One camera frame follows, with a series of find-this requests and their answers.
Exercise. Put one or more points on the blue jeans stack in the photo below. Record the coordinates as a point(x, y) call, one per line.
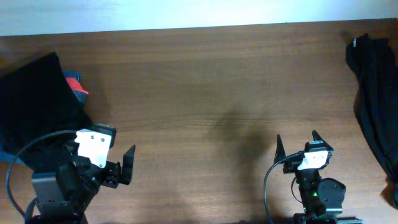
point(7, 156)

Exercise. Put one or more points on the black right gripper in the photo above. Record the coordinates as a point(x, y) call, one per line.
point(292, 167)

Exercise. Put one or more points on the black red trimmed garment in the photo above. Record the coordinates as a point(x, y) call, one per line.
point(80, 93)

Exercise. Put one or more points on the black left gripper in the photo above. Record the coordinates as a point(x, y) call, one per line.
point(112, 173)

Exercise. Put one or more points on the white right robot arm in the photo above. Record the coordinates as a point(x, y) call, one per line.
point(321, 198)

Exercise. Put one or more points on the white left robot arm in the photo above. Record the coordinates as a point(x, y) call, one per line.
point(53, 203)

